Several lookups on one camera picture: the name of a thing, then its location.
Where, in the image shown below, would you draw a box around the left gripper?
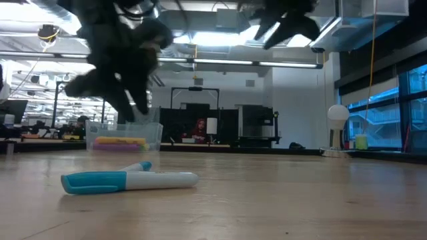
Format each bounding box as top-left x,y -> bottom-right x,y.
64,18 -> 174,123

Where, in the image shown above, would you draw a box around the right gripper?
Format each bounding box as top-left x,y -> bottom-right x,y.
237,0 -> 321,51

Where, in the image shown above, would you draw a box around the yellow highlighter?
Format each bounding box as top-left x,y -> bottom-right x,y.
94,135 -> 147,145

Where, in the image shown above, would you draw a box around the clear plastic bin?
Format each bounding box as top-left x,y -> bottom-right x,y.
85,105 -> 164,153

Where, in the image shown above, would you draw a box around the purple highlighter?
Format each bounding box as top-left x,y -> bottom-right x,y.
92,143 -> 143,152

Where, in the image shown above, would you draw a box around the person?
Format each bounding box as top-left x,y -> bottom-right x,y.
70,115 -> 91,141
181,117 -> 209,145

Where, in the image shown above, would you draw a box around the long ceiling light strip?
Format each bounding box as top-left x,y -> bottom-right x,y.
0,49 -> 324,70

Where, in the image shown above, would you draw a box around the light blue cap pen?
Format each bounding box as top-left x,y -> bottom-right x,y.
60,170 -> 200,196
119,161 -> 153,173

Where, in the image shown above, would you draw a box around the white cylinder roll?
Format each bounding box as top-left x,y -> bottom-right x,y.
206,117 -> 218,135

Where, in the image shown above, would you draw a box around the black machine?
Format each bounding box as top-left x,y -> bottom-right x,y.
239,105 -> 282,148

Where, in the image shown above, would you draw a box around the light bulb on silver base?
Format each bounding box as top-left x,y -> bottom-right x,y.
319,103 -> 355,158

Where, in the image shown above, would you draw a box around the black monitor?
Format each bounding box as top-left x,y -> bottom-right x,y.
0,99 -> 29,125

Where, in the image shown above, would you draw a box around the green cup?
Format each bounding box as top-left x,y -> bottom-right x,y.
354,133 -> 368,151

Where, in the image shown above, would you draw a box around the silver air duct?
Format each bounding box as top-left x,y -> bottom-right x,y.
240,0 -> 411,51

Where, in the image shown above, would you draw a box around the black gantry frame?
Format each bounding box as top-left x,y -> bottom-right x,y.
51,79 -> 107,129
169,86 -> 221,111

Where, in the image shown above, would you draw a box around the yellow hanging cable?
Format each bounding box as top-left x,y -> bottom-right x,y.
364,0 -> 377,136

